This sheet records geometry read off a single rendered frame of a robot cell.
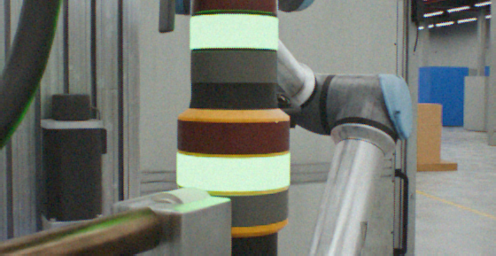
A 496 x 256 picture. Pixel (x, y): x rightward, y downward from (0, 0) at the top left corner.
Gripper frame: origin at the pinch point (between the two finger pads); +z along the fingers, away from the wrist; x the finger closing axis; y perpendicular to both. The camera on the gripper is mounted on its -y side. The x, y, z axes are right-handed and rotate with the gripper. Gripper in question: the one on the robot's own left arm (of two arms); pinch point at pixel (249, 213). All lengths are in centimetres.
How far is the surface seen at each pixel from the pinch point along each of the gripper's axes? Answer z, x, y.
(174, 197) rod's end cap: -12, 29, -52
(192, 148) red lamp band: -13, 28, -50
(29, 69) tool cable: -16, 34, -56
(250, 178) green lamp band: -12, 26, -52
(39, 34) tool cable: -17, 34, -55
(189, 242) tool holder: -11, 29, -54
